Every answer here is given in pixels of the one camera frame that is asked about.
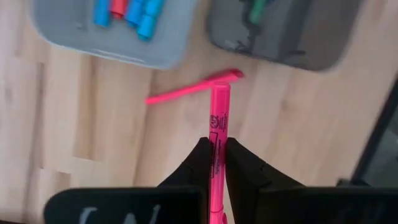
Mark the dark smoky transparent bin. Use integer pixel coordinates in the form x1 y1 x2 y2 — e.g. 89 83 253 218
205 0 365 73

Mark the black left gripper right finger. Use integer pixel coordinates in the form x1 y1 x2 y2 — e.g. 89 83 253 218
225 136 398 224

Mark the green thin marker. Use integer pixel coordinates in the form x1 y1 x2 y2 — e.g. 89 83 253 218
248 0 271 26

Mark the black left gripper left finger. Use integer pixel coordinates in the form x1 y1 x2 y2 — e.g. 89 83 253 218
42 136 213 224

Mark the blue thick marker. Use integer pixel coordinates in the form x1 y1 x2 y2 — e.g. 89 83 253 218
136 0 166 42
93 0 112 28
124 0 147 29

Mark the grey plastic bin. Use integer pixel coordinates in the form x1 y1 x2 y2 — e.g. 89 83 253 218
30 0 200 70

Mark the pink highlighter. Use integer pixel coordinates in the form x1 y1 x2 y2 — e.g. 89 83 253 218
208 81 233 224
144 68 246 106

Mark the red thick marker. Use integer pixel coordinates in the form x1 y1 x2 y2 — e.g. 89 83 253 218
110 0 129 21

